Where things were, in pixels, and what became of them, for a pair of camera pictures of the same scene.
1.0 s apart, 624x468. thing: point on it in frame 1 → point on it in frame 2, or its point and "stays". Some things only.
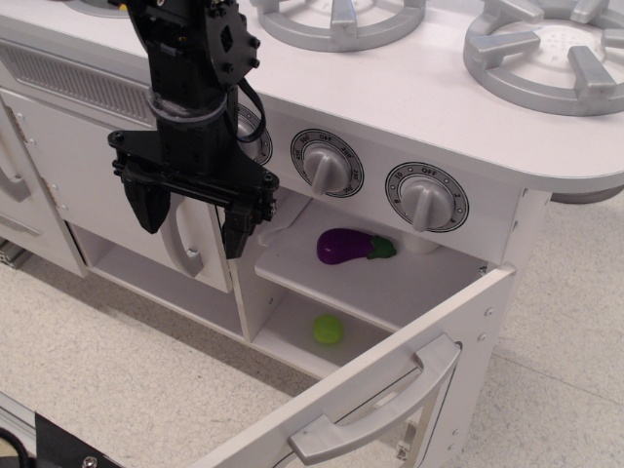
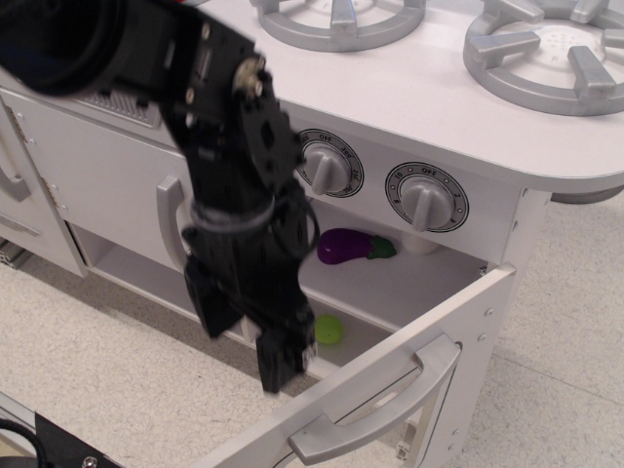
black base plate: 55,448 stays
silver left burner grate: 343,34 stays
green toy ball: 328,328 stays
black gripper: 197,159 → 246,231
